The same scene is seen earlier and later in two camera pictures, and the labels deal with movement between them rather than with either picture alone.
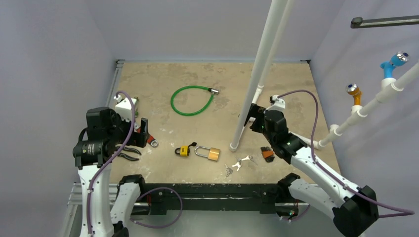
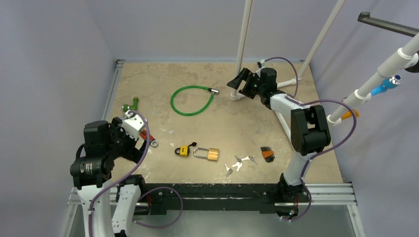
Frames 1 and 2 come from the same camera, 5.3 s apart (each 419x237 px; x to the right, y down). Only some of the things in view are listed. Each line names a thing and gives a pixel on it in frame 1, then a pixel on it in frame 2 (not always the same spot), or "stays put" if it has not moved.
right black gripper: (252, 113) to (249, 84)
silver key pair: (249, 157) stays put
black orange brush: (268, 153) stays put
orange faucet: (354, 90) to (348, 114)
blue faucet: (398, 59) to (392, 82)
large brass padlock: (214, 154) stays put
